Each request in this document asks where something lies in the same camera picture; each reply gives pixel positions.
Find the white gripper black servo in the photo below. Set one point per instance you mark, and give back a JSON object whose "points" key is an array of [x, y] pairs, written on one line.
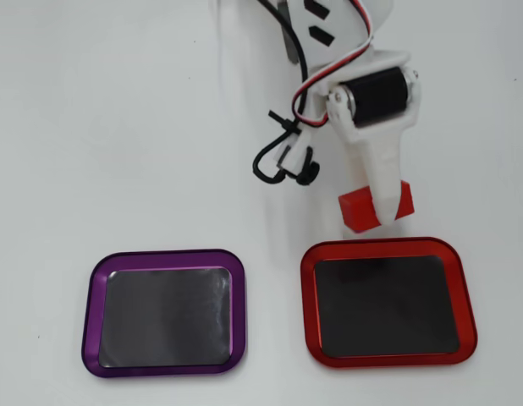
{"points": [[368, 99]]}

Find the white fixed gripper finger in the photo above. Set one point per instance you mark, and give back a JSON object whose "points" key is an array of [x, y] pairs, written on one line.
{"points": [[371, 232]]}

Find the red studded rectangular block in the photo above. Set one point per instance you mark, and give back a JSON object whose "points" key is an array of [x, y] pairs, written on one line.
{"points": [[354, 211]]}

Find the red metal tray black liner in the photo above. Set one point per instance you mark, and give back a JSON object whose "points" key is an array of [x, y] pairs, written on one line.
{"points": [[384, 304]]}

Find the black zip tie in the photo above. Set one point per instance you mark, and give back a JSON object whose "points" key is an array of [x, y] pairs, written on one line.
{"points": [[307, 177], [287, 126]]}

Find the purple metal tray black liner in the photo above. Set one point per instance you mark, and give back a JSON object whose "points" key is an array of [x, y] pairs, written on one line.
{"points": [[164, 317]]}

